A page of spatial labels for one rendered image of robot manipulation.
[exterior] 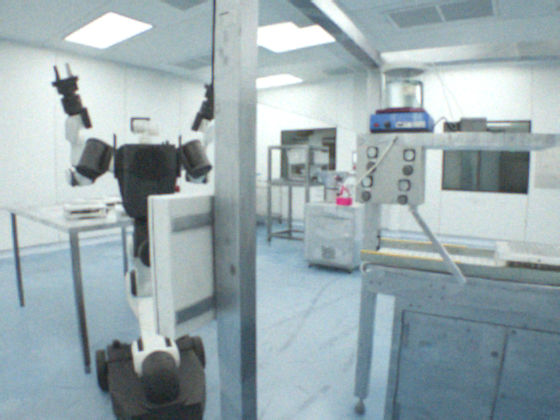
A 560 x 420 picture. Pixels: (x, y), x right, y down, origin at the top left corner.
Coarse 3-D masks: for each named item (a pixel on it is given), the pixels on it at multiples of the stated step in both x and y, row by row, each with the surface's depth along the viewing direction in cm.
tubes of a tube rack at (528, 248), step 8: (512, 248) 108; (520, 248) 109; (528, 248) 108; (536, 248) 108; (544, 248) 107; (552, 248) 107; (512, 264) 107; (520, 264) 106; (528, 264) 104; (536, 264) 105; (544, 264) 102
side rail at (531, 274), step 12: (396, 264) 120; (408, 264) 118; (420, 264) 116; (432, 264) 114; (444, 264) 112; (456, 264) 110; (468, 264) 108; (480, 264) 107; (504, 276) 103; (516, 276) 101; (528, 276) 99; (540, 276) 98; (552, 276) 96
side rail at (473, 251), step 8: (384, 240) 149; (400, 248) 146; (408, 248) 144; (416, 248) 142; (424, 248) 141; (432, 248) 139; (448, 248) 136; (456, 248) 134; (464, 248) 133; (472, 248) 131; (480, 248) 130; (488, 248) 130; (480, 256) 130; (488, 256) 128
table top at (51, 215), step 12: (36, 204) 286; (48, 204) 288; (60, 204) 289; (24, 216) 231; (36, 216) 214; (48, 216) 214; (60, 216) 215; (108, 216) 218; (60, 228) 183; (72, 228) 176; (84, 228) 181; (96, 228) 187; (108, 228) 192
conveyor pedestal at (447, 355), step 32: (416, 320) 123; (448, 320) 118; (480, 320) 111; (512, 320) 106; (544, 320) 101; (416, 352) 124; (448, 352) 118; (480, 352) 113; (512, 352) 107; (544, 352) 102; (416, 384) 125; (448, 384) 119; (480, 384) 113; (512, 384) 108; (544, 384) 103; (384, 416) 131; (416, 416) 125; (448, 416) 120; (480, 416) 114; (512, 416) 108; (544, 416) 103
